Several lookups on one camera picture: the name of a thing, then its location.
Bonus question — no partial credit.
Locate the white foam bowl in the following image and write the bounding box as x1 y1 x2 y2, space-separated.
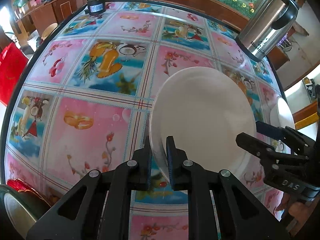
270 97 295 129
149 67 257 179

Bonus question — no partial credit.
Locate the right hand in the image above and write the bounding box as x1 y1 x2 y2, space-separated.
276 193 319 235

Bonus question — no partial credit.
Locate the cream plastic bowl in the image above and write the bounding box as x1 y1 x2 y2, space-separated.
3 193 36 239

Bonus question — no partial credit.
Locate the green plastic bowl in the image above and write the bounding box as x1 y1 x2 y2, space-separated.
1 184 50 239

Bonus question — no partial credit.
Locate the red glass plate gold rim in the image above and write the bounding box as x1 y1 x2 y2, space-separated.
6 178 46 202

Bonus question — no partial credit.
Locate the black small motor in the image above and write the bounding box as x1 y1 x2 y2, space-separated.
85 0 106 16

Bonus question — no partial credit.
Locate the red plastic basket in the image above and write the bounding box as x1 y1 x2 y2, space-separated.
0 42 28 105

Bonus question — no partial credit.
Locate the steel thermos jug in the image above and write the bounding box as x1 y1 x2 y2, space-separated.
235 0 299 62

